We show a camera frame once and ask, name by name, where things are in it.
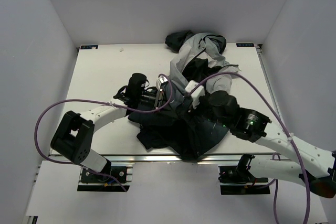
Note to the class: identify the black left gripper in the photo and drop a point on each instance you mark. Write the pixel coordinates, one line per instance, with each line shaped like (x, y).
(159, 97)

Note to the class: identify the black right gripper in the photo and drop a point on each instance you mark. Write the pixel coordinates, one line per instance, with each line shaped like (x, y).
(190, 112)

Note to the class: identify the dark navy and grey jacket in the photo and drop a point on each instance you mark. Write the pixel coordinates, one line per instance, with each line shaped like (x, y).
(180, 126)

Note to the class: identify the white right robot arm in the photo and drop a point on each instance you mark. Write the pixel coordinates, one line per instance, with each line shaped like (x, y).
(303, 163)

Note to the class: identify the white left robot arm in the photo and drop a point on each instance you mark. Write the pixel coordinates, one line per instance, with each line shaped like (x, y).
(73, 137)

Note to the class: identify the blue label sticker right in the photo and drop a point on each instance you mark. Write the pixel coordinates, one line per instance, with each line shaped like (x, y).
(244, 44)

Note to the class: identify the blue label sticker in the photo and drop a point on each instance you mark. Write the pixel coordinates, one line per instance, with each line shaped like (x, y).
(244, 44)
(88, 47)

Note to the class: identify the blue label sticker left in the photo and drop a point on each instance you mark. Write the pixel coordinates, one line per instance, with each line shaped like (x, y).
(88, 47)

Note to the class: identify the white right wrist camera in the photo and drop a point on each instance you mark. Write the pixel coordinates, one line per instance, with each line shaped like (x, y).
(195, 92)

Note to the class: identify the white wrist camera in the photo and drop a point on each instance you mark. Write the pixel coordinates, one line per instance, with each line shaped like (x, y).
(195, 92)
(161, 82)

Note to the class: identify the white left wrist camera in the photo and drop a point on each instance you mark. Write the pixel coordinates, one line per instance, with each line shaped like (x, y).
(161, 82)

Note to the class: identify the aluminium front table rail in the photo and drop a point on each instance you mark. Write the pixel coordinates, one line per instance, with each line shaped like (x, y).
(171, 158)

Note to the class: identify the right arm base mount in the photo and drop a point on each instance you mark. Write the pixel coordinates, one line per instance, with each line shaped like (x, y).
(237, 179)

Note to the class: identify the aluminium right side rail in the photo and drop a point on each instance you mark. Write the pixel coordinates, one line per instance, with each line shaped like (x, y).
(267, 78)

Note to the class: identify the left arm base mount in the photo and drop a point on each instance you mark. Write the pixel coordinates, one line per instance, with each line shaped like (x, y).
(119, 180)

